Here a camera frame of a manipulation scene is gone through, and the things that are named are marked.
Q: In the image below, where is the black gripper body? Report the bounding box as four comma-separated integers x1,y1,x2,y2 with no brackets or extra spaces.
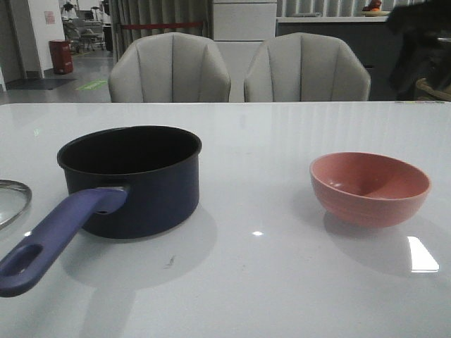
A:
386,1,450,99

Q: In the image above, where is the pink plastic bowl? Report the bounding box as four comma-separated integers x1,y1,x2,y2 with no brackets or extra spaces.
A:
309,151,431,228

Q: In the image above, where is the glass pot lid blue knob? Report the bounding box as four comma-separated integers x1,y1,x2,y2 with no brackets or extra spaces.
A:
1,180,32,229

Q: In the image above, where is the olive cushion seat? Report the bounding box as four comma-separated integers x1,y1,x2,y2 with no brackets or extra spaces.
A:
414,78,451,101

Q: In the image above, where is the grey kitchen counter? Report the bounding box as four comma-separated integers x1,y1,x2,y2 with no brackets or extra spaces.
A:
275,15,406,101

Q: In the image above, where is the fruit plate on counter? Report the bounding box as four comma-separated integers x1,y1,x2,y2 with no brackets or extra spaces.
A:
361,0,390,17

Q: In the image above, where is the right beige upholstered chair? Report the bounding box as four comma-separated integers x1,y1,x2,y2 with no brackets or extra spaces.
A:
244,32,371,102

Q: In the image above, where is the beige upholstered chair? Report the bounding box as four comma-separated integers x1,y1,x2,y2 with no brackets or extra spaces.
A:
109,32,231,103
244,32,371,102

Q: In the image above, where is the white refrigerator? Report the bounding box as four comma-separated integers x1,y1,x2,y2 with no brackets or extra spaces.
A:
212,1,277,102

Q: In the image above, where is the left beige upholstered chair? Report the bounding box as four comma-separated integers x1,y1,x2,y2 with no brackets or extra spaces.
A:
109,32,231,103

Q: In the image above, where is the grey curtain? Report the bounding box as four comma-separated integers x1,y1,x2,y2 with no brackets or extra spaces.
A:
109,0,213,61

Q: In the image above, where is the red barrier belt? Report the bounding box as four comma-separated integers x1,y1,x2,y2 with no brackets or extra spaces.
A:
120,21,204,30

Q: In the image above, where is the red trash bin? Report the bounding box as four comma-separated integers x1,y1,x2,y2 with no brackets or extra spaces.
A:
49,40,73,75

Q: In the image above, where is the dark blue saucepan purple handle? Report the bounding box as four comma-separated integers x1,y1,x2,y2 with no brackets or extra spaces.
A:
1,125,202,297

